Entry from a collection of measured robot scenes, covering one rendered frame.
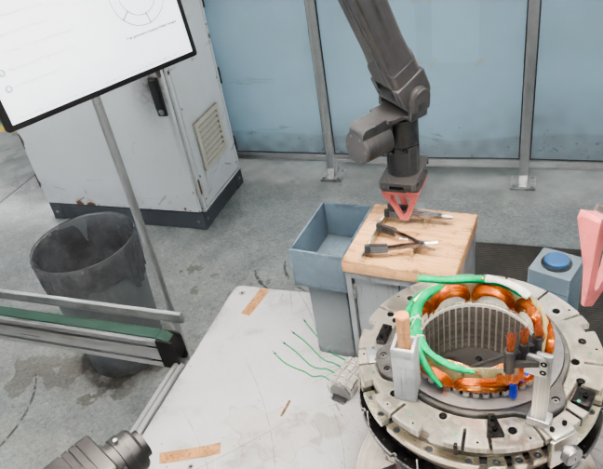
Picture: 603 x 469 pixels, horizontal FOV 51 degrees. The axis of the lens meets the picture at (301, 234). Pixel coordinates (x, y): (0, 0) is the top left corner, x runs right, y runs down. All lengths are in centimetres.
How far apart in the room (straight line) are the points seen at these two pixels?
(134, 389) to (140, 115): 127
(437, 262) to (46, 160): 278
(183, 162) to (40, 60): 164
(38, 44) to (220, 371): 81
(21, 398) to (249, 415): 160
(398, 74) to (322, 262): 37
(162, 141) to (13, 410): 133
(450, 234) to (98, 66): 90
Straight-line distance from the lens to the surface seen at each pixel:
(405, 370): 79
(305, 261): 115
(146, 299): 245
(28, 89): 153
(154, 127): 306
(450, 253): 110
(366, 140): 101
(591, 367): 89
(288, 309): 146
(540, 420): 81
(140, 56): 163
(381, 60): 96
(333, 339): 130
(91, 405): 256
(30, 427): 261
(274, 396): 128
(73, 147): 342
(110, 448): 47
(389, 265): 108
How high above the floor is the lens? 173
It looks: 34 degrees down
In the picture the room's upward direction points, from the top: 10 degrees counter-clockwise
